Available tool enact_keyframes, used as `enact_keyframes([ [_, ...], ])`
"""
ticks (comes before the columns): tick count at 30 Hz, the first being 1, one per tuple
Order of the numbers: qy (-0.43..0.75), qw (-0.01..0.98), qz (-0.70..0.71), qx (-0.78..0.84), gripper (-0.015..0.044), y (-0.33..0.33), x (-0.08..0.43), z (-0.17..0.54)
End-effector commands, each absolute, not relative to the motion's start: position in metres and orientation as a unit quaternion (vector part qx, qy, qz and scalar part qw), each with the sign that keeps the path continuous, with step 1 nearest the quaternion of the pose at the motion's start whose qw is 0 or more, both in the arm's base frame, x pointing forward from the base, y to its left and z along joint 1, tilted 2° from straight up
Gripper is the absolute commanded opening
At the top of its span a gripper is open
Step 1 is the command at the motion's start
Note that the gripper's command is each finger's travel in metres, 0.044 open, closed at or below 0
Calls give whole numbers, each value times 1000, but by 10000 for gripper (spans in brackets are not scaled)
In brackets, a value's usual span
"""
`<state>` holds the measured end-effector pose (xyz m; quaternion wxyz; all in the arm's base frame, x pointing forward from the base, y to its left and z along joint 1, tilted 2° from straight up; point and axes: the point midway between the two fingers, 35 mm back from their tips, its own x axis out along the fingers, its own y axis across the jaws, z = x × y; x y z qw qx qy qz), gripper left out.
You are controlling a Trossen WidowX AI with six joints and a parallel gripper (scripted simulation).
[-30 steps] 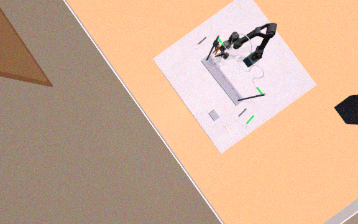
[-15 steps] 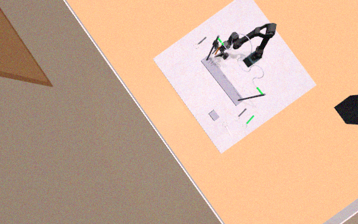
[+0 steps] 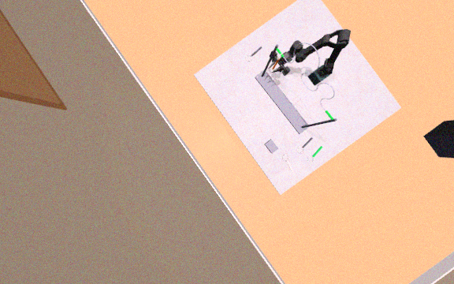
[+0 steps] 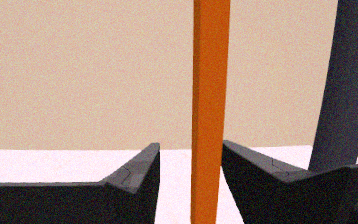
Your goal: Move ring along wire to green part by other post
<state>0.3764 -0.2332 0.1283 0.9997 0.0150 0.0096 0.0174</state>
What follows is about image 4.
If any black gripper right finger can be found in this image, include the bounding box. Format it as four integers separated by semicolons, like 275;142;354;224
220;140;358;224

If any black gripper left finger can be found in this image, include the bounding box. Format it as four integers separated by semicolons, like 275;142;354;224
0;143;160;224

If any orange handle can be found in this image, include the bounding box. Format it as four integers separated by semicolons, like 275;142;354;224
190;0;231;224

